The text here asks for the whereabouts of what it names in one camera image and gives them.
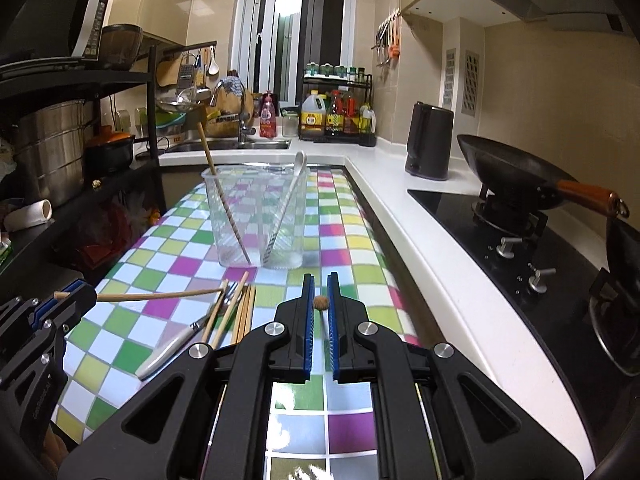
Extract yellow oil jug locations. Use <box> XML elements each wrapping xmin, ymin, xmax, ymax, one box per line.
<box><xmin>301</xmin><ymin>90</ymin><xmax>327</xmax><ymax>139</ymax></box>

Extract black wire spice rack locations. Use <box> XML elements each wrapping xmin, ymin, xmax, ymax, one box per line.
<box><xmin>299</xmin><ymin>72</ymin><xmax>374</xmax><ymax>143</ymax></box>

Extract wall vent grille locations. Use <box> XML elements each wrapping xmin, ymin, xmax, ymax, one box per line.
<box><xmin>460</xmin><ymin>51</ymin><xmax>480</xmax><ymax>113</ymax></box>
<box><xmin>442</xmin><ymin>49</ymin><xmax>457</xmax><ymax>110</ymax></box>

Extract brown bulky bag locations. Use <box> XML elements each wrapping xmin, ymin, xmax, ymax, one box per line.
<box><xmin>204</xmin><ymin>74</ymin><xmax>262</xmax><ymax>139</ymax></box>

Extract steel sink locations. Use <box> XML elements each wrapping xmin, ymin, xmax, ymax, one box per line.
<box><xmin>165</xmin><ymin>137</ymin><xmax>292</xmax><ymax>154</ymax></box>

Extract black electric kettle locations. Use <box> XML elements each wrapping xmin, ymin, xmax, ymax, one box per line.
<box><xmin>404</xmin><ymin>101</ymin><xmax>456</xmax><ymax>182</ymax></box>

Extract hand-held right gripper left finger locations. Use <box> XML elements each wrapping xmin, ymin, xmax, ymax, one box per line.
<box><xmin>60</xmin><ymin>272</ymin><xmax>317</xmax><ymax>480</ymax></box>

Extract checkered tablecloth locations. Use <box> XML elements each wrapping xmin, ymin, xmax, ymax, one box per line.
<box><xmin>52</xmin><ymin>162</ymin><xmax>441</xmax><ymax>480</ymax></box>

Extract large steel pot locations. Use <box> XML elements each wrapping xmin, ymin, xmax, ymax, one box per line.
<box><xmin>12</xmin><ymin>100</ymin><xmax>87</xmax><ymax>209</ymax></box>

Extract dark pan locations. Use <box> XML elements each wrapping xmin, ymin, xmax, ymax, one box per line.
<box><xmin>587</xmin><ymin>215</ymin><xmax>640</xmax><ymax>377</ymax></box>

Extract dark sauce bottle yellow label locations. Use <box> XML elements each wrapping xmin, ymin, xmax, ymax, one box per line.
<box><xmin>325</xmin><ymin>91</ymin><xmax>344</xmax><ymax>136</ymax></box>

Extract dark bowl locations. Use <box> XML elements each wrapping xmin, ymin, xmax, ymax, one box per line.
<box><xmin>100</xmin><ymin>24</ymin><xmax>145</xmax><ymax>71</ymax></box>

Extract black and white appliance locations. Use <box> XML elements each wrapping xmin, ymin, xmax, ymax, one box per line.
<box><xmin>0</xmin><ymin>0</ymin><xmax>112</xmax><ymax>67</ymax></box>

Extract white-framed window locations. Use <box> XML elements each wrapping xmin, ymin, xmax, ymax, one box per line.
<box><xmin>239</xmin><ymin>0</ymin><xmax>359</xmax><ymax>107</ymax></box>

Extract white roll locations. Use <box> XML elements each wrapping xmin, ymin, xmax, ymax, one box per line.
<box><xmin>5</xmin><ymin>199</ymin><xmax>54</xmax><ymax>231</ymax></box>

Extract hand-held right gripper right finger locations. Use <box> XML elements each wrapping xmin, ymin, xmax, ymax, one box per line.
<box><xmin>327</xmin><ymin>272</ymin><xmax>583</xmax><ymax>480</ymax></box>

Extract black pot with orange lid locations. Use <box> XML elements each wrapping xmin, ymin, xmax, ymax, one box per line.
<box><xmin>82</xmin><ymin>130</ymin><xmax>137</xmax><ymax>177</ymax></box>

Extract metal faucet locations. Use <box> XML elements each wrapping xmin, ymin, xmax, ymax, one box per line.
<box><xmin>209</xmin><ymin>79</ymin><xmax>254</xmax><ymax>144</ymax></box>

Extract dark sauce bottle red label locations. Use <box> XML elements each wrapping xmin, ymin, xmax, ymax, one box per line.
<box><xmin>342</xmin><ymin>91</ymin><xmax>361</xmax><ymax>134</ymax></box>

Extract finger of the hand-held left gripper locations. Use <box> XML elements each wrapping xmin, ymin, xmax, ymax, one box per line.
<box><xmin>0</xmin><ymin>281</ymin><xmax>91</xmax><ymax>319</ymax></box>
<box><xmin>0</xmin><ymin>287</ymin><xmax>98</xmax><ymax>392</ymax></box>

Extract fork with white handle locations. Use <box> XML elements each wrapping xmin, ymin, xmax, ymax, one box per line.
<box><xmin>136</xmin><ymin>280</ymin><xmax>240</xmax><ymax>380</ymax></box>

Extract red plastic bag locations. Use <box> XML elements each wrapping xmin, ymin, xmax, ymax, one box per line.
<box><xmin>75</xmin><ymin>195</ymin><xmax>162</xmax><ymax>272</ymax></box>

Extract yellow-green bottle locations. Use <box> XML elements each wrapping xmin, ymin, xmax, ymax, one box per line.
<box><xmin>358</xmin><ymin>104</ymin><xmax>377</xmax><ymax>147</ymax></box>

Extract clear plastic utensil holder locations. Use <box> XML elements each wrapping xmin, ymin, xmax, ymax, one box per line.
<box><xmin>201</xmin><ymin>162</ymin><xmax>308</xmax><ymax>270</ymax></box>

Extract black wok with wooden handle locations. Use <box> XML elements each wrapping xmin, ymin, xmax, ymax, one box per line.
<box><xmin>456</xmin><ymin>133</ymin><xmax>630</xmax><ymax>219</ymax></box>

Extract wooden chopstick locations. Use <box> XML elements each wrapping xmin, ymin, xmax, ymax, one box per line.
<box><xmin>196</xmin><ymin>121</ymin><xmax>252</xmax><ymax>265</ymax></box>
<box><xmin>54</xmin><ymin>287</ymin><xmax>227</xmax><ymax>303</ymax></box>
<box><xmin>313</xmin><ymin>296</ymin><xmax>333</xmax><ymax>356</ymax></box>
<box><xmin>211</xmin><ymin>271</ymin><xmax>250</xmax><ymax>349</ymax></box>
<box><xmin>238</xmin><ymin>286</ymin><xmax>253</xmax><ymax>343</ymax></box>
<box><xmin>242</xmin><ymin>285</ymin><xmax>257</xmax><ymax>341</ymax></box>
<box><xmin>201</xmin><ymin>280</ymin><xmax>229</xmax><ymax>343</ymax></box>
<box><xmin>234</xmin><ymin>286</ymin><xmax>249</xmax><ymax>345</ymax></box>

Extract black shelf rack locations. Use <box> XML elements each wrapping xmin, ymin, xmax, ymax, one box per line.
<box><xmin>0</xmin><ymin>42</ymin><xmax>167</xmax><ymax>311</ymax></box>

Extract metal grater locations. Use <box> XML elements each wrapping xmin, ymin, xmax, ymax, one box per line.
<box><xmin>177</xmin><ymin>57</ymin><xmax>197</xmax><ymax>89</ymax></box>

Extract row of spice jars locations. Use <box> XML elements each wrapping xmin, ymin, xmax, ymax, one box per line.
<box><xmin>305</xmin><ymin>62</ymin><xmax>369</xmax><ymax>84</ymax></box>

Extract black hanging rail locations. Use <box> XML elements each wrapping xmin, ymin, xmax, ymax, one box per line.
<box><xmin>159</xmin><ymin>40</ymin><xmax>218</xmax><ymax>54</ymax></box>

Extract hanging metal scissors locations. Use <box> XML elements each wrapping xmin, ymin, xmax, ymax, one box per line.
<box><xmin>371</xmin><ymin>19</ymin><xmax>391</xmax><ymax>67</ymax></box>

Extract white spoon with striped handle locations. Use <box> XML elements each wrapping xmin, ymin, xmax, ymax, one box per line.
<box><xmin>263</xmin><ymin>151</ymin><xmax>307</xmax><ymax>264</ymax></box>

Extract black gas stove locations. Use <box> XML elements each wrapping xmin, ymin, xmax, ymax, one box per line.
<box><xmin>407</xmin><ymin>185</ymin><xmax>640</xmax><ymax>411</ymax></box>

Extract pink dish soap bottle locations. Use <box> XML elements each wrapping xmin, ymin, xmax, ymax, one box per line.
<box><xmin>259</xmin><ymin>91</ymin><xmax>278</xmax><ymax>139</ymax></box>

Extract wooden cutting board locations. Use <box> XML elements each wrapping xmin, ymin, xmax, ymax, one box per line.
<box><xmin>156</xmin><ymin>55</ymin><xmax>184</xmax><ymax>89</ymax></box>

